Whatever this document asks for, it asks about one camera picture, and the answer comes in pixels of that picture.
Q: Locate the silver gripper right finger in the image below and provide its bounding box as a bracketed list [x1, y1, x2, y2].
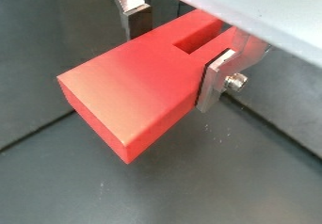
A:
[195, 27, 270, 113]

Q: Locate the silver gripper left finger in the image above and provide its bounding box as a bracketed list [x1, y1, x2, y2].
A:
[115, 0, 152, 40]

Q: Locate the red double-square block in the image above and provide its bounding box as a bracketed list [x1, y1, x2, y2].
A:
[57, 9, 235, 163]

